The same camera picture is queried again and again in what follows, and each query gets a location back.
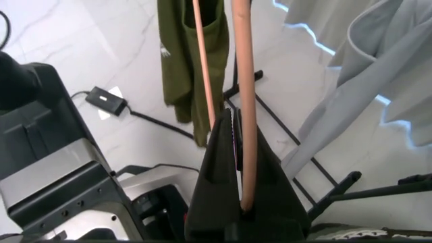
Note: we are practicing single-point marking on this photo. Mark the black clothes rack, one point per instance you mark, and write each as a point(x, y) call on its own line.
point(334, 194)

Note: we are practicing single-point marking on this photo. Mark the green garment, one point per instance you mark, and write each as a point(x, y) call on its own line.
point(179, 67)

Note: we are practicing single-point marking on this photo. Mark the pink clothes hanger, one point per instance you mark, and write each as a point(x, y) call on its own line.
point(244, 84)

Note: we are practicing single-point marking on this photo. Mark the pale grey shorts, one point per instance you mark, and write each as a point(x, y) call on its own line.
point(371, 84)

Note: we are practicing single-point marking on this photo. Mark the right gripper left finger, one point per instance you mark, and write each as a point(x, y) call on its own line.
point(216, 195)

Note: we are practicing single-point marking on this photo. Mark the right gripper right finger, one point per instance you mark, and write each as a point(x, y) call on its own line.
point(273, 195)

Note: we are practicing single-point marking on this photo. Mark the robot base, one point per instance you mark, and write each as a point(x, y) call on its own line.
point(50, 168)

